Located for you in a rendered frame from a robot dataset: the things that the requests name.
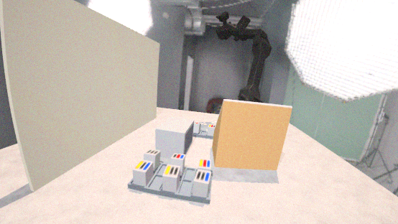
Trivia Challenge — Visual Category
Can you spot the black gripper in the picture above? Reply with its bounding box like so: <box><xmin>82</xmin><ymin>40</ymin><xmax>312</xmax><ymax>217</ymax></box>
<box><xmin>216</xmin><ymin>11</ymin><xmax>235</xmax><ymax>40</ymax></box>

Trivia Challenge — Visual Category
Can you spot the beige flat panel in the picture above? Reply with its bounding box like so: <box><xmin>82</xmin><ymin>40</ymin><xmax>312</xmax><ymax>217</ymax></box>
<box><xmin>0</xmin><ymin>0</ymin><xmax>160</xmax><ymax>192</ymax></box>

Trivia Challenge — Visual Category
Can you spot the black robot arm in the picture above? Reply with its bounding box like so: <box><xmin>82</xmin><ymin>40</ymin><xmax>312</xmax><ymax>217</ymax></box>
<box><xmin>216</xmin><ymin>16</ymin><xmax>272</xmax><ymax>103</ymax></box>

